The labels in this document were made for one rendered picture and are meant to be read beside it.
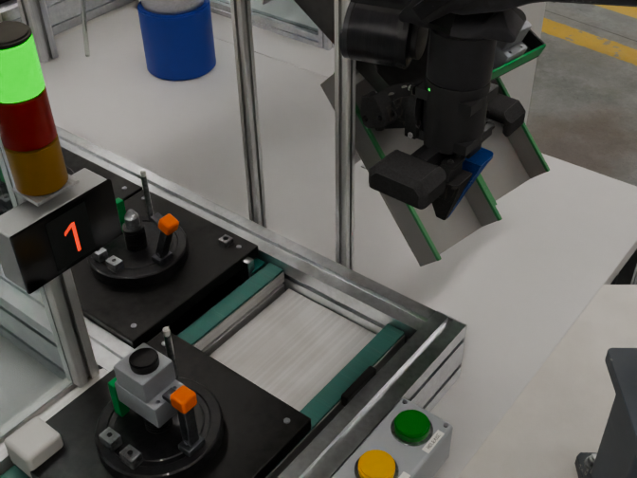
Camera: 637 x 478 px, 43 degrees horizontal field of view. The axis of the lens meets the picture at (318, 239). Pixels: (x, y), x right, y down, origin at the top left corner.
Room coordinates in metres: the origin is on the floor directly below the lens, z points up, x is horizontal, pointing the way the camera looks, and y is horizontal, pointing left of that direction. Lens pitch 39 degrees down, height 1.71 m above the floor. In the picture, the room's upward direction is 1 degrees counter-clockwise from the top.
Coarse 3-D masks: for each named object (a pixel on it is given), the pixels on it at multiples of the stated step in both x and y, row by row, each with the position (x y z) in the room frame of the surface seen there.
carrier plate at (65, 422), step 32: (160, 352) 0.71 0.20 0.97; (192, 352) 0.70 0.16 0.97; (96, 384) 0.66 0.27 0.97; (224, 384) 0.65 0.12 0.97; (64, 416) 0.61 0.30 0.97; (96, 416) 0.61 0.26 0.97; (224, 416) 0.60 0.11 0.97; (256, 416) 0.60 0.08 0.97; (288, 416) 0.60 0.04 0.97; (64, 448) 0.56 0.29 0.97; (96, 448) 0.56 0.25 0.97; (224, 448) 0.56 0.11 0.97; (256, 448) 0.56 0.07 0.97; (288, 448) 0.57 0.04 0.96
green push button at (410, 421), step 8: (400, 416) 0.60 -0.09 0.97; (408, 416) 0.59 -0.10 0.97; (416, 416) 0.59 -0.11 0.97; (424, 416) 0.59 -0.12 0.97; (400, 424) 0.58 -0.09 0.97; (408, 424) 0.58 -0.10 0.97; (416, 424) 0.58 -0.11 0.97; (424, 424) 0.58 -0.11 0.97; (400, 432) 0.57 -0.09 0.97; (408, 432) 0.57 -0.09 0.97; (416, 432) 0.57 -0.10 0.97; (424, 432) 0.57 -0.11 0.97; (408, 440) 0.57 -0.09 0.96; (416, 440) 0.57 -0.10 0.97
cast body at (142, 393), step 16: (144, 352) 0.59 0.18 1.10; (128, 368) 0.57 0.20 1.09; (144, 368) 0.57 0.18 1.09; (160, 368) 0.57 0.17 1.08; (128, 384) 0.57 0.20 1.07; (144, 384) 0.55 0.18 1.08; (160, 384) 0.57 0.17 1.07; (176, 384) 0.58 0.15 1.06; (128, 400) 0.57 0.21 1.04; (144, 400) 0.55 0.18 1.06; (160, 400) 0.56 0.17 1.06; (144, 416) 0.56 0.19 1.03; (160, 416) 0.55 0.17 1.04
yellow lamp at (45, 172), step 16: (48, 144) 0.65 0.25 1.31; (16, 160) 0.64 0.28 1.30; (32, 160) 0.64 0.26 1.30; (48, 160) 0.64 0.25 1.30; (16, 176) 0.64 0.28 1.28; (32, 176) 0.64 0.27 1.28; (48, 176) 0.64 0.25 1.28; (64, 176) 0.66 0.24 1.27; (32, 192) 0.64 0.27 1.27; (48, 192) 0.64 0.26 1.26
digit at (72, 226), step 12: (84, 204) 0.66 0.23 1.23; (60, 216) 0.64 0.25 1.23; (72, 216) 0.65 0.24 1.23; (84, 216) 0.66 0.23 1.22; (48, 228) 0.63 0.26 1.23; (60, 228) 0.64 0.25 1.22; (72, 228) 0.65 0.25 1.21; (84, 228) 0.66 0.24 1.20; (60, 240) 0.63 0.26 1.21; (72, 240) 0.64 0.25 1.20; (84, 240) 0.65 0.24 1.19; (60, 252) 0.63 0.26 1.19; (72, 252) 0.64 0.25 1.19; (84, 252) 0.65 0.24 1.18; (60, 264) 0.63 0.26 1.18
